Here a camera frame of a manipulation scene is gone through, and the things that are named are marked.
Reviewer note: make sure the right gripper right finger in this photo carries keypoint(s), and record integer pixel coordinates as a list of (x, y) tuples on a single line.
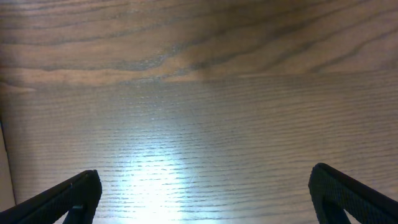
[(335, 194)]

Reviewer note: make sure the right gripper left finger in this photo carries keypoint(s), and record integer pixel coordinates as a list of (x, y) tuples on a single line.
[(77, 198)]

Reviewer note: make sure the cardboard box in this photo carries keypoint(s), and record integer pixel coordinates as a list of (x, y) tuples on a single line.
[(6, 191)]

